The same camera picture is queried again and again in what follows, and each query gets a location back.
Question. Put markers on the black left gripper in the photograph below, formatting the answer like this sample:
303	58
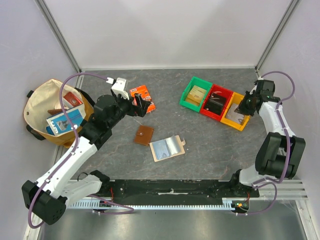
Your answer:
142	105

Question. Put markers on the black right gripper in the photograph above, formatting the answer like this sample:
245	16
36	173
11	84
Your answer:
246	104

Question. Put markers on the brown leather card wallet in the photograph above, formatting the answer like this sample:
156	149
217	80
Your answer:
143	135

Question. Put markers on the beige card holder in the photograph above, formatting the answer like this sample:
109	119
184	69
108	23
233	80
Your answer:
167	148

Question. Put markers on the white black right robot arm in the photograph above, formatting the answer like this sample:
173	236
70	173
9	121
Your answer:
281	151

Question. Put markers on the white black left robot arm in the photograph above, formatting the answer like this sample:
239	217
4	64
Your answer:
50	195

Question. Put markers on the white cards in yellow bin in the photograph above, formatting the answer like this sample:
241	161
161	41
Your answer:
234	116

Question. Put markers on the black cards in red bin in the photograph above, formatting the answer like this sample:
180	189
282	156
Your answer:
215	103

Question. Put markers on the gold cards in green bin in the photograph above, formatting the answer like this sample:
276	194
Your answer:
195	95

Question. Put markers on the yellow plastic bin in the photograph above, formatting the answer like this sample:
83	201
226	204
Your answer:
236	98

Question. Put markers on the orange screw box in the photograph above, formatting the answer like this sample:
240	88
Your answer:
143	91

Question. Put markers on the red plastic bin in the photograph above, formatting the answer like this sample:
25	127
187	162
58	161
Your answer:
225	92

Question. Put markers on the green plastic bin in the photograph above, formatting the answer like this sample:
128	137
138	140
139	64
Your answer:
199	82

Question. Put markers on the red white product box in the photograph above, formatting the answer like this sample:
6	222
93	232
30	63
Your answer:
70	100

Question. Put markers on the blue white product box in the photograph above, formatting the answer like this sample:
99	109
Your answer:
58	124

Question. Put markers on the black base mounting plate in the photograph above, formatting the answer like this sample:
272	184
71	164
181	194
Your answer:
173	192

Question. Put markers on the yellow canvas tote bag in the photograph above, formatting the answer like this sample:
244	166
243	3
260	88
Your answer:
46	101

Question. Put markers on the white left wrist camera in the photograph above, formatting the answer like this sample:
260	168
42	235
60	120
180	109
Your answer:
118	87

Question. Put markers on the grey slotted cable duct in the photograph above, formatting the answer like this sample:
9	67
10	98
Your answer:
96	204

